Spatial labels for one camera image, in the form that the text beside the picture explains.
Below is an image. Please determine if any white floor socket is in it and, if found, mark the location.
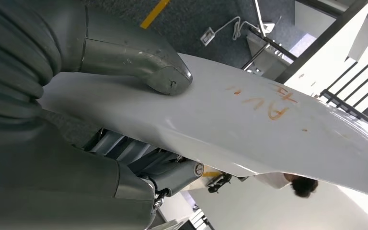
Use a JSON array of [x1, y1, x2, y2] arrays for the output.
[[200, 27, 217, 47]]

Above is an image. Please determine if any person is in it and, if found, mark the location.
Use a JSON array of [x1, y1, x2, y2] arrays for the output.
[[253, 172, 320, 199]]

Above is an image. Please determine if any yellow floor tape outline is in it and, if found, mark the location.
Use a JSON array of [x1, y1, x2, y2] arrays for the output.
[[139, 0, 171, 30]]

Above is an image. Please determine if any white socket cable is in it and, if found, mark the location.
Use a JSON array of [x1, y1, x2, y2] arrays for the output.
[[214, 16, 253, 41]]

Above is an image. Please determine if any black metal railing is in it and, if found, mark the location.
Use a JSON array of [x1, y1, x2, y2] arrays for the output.
[[318, 43, 368, 136]]

